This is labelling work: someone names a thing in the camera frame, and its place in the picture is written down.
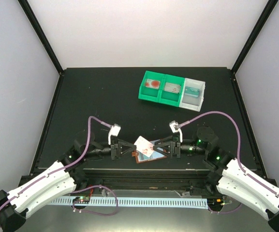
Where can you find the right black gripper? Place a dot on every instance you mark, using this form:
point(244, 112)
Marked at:
point(176, 151)

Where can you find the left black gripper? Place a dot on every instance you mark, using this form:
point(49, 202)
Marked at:
point(121, 142)

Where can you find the brown leather card holder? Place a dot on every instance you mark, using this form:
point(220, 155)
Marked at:
point(155, 156)

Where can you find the pink white numbered card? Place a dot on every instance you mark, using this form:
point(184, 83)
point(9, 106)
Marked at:
point(144, 148)

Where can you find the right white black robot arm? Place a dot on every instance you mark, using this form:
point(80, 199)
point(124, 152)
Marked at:
point(227, 176)

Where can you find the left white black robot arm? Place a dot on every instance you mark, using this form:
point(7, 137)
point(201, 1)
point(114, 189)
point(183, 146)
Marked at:
point(64, 176)

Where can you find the white card in middle bin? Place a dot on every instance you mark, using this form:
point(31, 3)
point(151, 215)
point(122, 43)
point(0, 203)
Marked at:
point(172, 87)

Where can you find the teal card in white bin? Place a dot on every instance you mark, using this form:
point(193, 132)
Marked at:
point(191, 91)

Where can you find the card with red circles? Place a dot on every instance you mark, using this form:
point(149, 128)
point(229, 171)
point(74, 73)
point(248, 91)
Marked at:
point(151, 83)

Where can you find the white plastic bin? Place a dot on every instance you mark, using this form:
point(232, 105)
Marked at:
point(189, 102)

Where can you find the middle green plastic bin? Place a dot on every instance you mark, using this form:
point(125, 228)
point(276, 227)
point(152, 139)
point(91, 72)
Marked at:
point(169, 98)

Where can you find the green plastic bin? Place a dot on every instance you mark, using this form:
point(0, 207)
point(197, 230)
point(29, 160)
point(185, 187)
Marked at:
point(169, 98)
point(150, 88)

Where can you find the left green plastic bin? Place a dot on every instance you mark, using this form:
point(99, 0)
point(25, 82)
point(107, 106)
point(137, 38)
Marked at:
point(150, 88)

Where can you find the right small circuit board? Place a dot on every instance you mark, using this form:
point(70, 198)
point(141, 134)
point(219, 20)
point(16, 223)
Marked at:
point(216, 201)

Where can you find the small circuit board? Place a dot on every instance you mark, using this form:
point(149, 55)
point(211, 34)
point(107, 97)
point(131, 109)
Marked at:
point(81, 200)
point(216, 201)

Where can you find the left small circuit board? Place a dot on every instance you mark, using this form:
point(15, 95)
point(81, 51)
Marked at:
point(81, 200)

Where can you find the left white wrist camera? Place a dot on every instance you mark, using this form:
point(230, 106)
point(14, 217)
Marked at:
point(114, 131)

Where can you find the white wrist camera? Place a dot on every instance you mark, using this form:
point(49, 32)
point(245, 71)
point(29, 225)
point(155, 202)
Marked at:
point(175, 128)
point(114, 131)

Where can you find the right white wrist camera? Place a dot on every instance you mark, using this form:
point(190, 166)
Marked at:
point(175, 128)

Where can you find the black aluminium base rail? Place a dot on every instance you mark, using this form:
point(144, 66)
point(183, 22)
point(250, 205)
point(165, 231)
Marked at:
point(182, 180)

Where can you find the white slotted cable duct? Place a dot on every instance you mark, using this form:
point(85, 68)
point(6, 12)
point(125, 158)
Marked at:
point(196, 203)

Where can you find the left black frame post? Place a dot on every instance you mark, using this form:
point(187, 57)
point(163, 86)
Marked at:
point(41, 35)

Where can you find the black frame post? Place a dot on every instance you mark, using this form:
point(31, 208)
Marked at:
point(41, 35)
point(265, 14)

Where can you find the right black frame post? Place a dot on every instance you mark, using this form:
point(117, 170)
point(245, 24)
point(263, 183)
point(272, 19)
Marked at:
point(265, 14)

